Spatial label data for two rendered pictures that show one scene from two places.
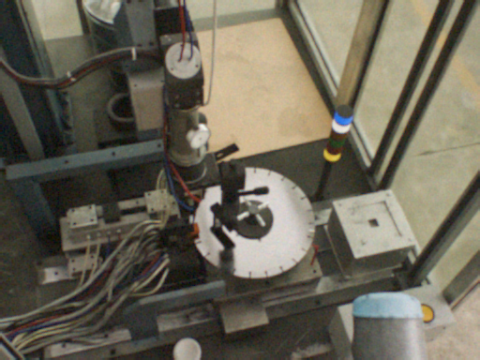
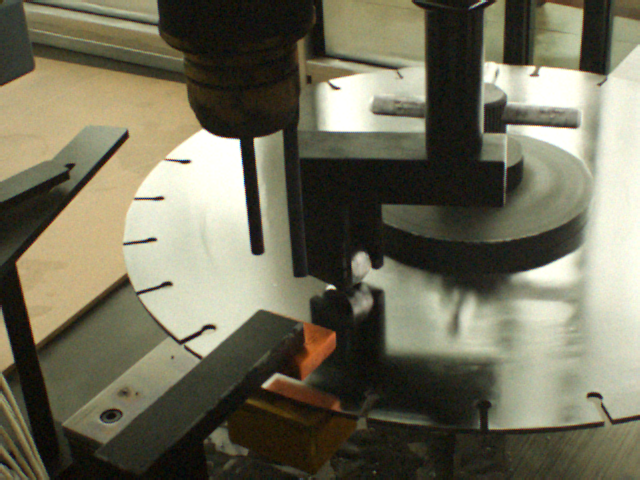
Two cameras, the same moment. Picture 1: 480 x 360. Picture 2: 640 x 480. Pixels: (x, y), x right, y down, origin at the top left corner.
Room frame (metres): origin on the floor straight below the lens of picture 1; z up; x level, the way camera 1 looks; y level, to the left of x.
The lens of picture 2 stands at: (0.43, 0.29, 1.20)
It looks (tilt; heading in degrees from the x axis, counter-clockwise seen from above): 31 degrees down; 324
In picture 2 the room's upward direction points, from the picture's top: 4 degrees counter-clockwise
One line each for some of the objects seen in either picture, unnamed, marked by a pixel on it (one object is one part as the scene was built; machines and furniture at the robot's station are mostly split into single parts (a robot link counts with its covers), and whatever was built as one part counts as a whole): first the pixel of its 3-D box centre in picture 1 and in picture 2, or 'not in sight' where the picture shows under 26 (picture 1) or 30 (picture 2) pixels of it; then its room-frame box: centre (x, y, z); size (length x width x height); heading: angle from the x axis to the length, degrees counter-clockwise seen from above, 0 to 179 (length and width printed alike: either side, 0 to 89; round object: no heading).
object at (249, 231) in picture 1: (252, 217); (473, 174); (0.75, -0.04, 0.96); 0.11 x 0.11 x 0.03
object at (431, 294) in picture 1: (388, 324); not in sight; (0.54, -0.42, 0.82); 0.28 x 0.11 x 0.15; 109
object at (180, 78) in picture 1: (170, 51); not in sight; (0.82, 0.16, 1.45); 0.35 x 0.07 x 0.28; 19
